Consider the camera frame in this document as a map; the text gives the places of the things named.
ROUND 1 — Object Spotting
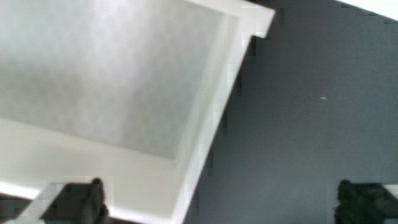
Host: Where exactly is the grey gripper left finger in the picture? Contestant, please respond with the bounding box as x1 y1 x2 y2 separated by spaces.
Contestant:
14 177 111 224

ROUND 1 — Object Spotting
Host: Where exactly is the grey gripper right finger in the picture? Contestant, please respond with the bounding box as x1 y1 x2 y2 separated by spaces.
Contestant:
333 180 398 224

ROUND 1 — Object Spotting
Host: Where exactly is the white drawer cabinet frame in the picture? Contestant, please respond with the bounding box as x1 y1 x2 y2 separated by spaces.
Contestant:
337 0 398 21

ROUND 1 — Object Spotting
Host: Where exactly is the white drawer box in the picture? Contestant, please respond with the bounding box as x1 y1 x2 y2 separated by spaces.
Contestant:
0 0 275 224

